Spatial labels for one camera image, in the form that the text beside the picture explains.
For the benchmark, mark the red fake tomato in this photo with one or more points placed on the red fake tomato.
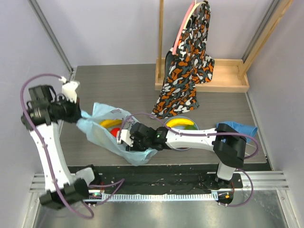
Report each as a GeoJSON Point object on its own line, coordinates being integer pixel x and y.
{"type": "Point", "coordinates": [115, 131]}

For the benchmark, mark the pink cream hanger hoop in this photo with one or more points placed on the pink cream hanger hoop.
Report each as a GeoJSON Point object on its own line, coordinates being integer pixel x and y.
{"type": "Point", "coordinates": [192, 8]}

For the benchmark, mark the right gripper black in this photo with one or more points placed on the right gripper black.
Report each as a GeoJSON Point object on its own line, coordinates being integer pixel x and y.
{"type": "Point", "coordinates": [132, 137]}

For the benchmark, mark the blue cloth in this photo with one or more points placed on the blue cloth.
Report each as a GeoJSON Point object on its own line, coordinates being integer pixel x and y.
{"type": "Point", "coordinates": [241, 128]}

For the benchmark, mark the light blue plastic bag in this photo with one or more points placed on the light blue plastic bag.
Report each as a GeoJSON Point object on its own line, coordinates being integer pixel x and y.
{"type": "Point", "coordinates": [99, 135]}

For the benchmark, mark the green fake lime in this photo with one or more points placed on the green fake lime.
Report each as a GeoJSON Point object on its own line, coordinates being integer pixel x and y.
{"type": "Point", "coordinates": [190, 127]}

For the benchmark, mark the blue round plate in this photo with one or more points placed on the blue round plate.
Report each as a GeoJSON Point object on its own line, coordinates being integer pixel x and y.
{"type": "Point", "coordinates": [181, 127]}

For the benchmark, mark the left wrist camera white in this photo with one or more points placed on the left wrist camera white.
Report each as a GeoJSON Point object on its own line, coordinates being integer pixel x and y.
{"type": "Point", "coordinates": [70, 89]}

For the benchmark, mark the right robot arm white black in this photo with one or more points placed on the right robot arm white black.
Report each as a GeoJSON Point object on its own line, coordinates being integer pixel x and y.
{"type": "Point", "coordinates": [225, 142]}

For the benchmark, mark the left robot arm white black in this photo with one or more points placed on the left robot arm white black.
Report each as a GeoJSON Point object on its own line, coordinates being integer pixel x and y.
{"type": "Point", "coordinates": [44, 110]}

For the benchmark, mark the white slotted cable duct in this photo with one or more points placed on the white slotted cable duct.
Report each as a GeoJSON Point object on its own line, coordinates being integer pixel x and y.
{"type": "Point", "coordinates": [150, 198]}

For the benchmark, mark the wooden rack frame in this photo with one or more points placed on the wooden rack frame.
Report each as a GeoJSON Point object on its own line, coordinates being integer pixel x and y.
{"type": "Point", "coordinates": [230, 75]}

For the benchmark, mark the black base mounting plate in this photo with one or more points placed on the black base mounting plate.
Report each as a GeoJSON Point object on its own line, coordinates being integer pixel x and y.
{"type": "Point", "coordinates": [158, 179]}

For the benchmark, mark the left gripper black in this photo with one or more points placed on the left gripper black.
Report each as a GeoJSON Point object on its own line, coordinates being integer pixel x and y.
{"type": "Point", "coordinates": [76, 111]}

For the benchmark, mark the camouflage patterned fabric bag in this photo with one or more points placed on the camouflage patterned fabric bag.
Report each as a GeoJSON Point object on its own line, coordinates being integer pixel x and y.
{"type": "Point", "coordinates": [190, 66]}

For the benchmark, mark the yellow fake banana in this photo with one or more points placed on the yellow fake banana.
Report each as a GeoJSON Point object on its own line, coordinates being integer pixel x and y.
{"type": "Point", "coordinates": [108, 123]}
{"type": "Point", "coordinates": [179, 122]}

